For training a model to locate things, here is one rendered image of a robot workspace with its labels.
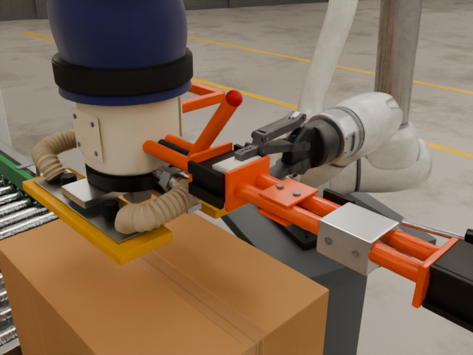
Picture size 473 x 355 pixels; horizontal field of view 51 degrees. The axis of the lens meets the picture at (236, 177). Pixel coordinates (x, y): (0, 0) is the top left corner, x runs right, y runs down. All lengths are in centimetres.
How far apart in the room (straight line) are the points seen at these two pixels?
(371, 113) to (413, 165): 59
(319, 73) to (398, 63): 33
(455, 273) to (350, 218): 14
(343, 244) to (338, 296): 106
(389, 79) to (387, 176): 27
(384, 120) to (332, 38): 28
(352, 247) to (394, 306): 192
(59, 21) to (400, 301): 208
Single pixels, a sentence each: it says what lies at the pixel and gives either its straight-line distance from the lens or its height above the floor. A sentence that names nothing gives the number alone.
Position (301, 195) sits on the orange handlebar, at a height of 125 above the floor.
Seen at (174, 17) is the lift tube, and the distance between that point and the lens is 78.
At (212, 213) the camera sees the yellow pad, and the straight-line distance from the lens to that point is 84.
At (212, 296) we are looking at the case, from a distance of 93.
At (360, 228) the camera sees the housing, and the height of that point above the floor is 125.
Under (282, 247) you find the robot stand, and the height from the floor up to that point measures 75.
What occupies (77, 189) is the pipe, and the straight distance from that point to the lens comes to 88.
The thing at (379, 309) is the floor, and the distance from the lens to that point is 243.
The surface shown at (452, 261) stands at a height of 125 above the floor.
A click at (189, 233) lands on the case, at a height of 94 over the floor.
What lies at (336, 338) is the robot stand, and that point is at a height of 35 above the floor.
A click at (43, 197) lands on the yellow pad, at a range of 94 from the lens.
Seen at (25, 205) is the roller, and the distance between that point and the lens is 224.
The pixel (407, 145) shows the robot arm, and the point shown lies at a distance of 142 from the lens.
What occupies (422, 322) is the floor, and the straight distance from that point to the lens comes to 243.
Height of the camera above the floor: 153
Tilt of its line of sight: 26 degrees down
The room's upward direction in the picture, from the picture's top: straight up
